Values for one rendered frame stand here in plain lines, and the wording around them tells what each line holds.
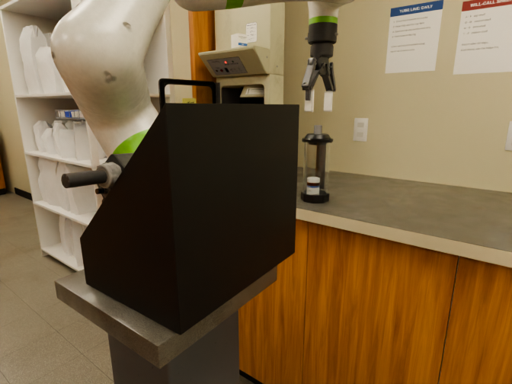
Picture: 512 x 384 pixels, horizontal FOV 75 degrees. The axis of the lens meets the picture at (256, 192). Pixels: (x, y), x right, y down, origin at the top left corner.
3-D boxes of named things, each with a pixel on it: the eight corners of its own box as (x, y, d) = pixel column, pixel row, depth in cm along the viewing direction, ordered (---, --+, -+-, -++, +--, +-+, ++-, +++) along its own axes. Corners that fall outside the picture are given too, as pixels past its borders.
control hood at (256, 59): (216, 77, 163) (215, 56, 160) (270, 73, 144) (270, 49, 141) (198, 75, 154) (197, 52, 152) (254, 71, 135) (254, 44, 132)
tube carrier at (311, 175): (308, 191, 130) (311, 136, 124) (334, 196, 123) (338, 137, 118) (294, 197, 122) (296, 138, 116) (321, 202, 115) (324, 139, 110)
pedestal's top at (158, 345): (159, 369, 49) (158, 346, 48) (56, 298, 67) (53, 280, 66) (277, 280, 74) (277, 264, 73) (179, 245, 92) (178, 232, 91)
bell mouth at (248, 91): (254, 97, 174) (254, 87, 173) (283, 97, 164) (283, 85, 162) (232, 97, 161) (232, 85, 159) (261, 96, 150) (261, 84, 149)
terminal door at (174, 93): (218, 163, 171) (215, 81, 161) (164, 171, 150) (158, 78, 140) (216, 163, 172) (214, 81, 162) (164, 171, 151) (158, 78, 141)
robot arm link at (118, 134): (107, 155, 55) (56, 71, 59) (125, 188, 70) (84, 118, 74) (177, 123, 60) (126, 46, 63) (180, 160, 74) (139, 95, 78)
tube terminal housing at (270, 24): (248, 165, 194) (247, 20, 175) (296, 172, 175) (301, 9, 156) (218, 172, 174) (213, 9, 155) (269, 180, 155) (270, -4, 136)
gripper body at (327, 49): (318, 47, 115) (316, 75, 117) (305, 43, 109) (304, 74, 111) (337, 45, 111) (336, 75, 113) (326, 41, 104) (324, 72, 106)
